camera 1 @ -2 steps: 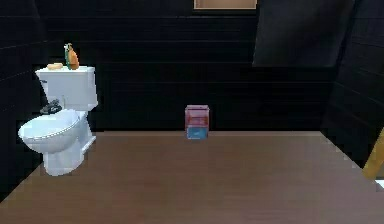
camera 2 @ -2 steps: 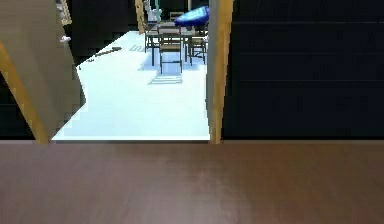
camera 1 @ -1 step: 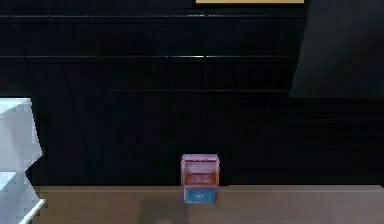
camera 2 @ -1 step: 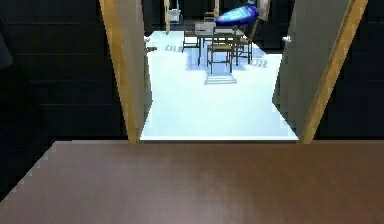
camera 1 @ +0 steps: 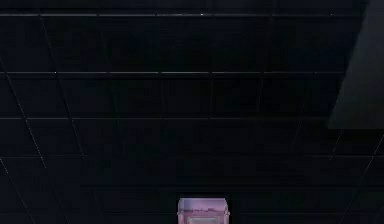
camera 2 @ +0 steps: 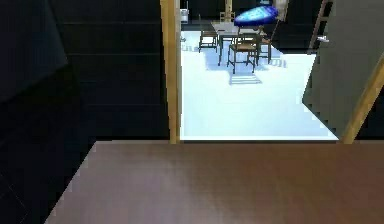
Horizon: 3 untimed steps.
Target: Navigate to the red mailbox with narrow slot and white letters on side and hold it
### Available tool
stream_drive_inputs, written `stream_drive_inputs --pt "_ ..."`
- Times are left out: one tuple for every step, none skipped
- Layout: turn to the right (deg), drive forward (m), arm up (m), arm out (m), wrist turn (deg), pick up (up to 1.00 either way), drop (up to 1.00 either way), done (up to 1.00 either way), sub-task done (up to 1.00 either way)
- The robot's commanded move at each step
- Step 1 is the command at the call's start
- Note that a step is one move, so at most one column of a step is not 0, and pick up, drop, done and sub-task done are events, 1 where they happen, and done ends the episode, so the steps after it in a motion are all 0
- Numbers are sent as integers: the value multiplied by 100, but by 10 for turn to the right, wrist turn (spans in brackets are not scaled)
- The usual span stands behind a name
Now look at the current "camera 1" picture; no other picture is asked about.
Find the pink box with grey panel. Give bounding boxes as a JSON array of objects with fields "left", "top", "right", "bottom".
[{"left": 176, "top": 197, "right": 231, "bottom": 224}]

